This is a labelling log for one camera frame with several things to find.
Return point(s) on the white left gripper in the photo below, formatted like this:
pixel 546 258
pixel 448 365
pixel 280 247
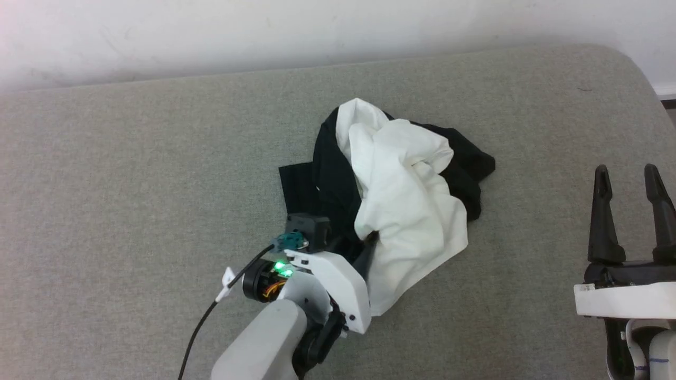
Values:
pixel 338 285

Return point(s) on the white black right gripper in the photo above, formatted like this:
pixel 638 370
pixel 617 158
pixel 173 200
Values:
pixel 628 298

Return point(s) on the white and black t-shirt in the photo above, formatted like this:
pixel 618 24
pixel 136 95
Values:
pixel 401 200

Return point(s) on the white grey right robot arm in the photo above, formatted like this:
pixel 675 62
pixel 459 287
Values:
pixel 649 348

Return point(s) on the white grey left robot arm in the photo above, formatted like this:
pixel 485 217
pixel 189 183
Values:
pixel 269 338

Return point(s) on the grey fabric sofa seat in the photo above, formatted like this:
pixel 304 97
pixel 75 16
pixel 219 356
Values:
pixel 132 174

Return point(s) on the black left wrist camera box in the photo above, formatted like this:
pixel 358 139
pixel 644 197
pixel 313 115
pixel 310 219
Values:
pixel 309 229

